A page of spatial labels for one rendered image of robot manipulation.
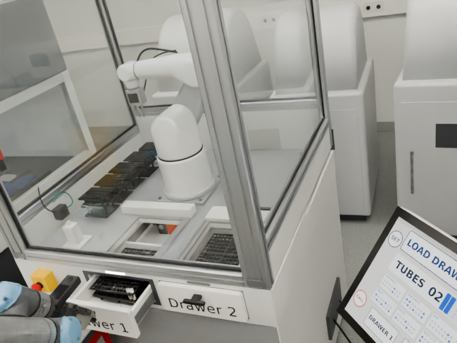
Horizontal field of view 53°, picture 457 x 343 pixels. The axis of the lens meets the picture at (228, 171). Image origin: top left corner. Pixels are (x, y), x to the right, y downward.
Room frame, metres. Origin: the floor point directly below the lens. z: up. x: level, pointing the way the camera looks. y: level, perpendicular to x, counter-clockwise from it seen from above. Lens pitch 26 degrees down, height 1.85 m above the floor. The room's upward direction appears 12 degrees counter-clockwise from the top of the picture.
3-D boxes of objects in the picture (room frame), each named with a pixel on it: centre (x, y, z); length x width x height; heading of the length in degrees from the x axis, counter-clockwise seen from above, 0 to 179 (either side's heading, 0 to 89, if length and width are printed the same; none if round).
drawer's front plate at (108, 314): (1.15, 0.51, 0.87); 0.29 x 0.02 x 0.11; 62
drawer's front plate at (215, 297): (1.11, 0.17, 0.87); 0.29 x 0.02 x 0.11; 62
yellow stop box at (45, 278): (1.40, 0.75, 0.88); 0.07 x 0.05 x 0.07; 62
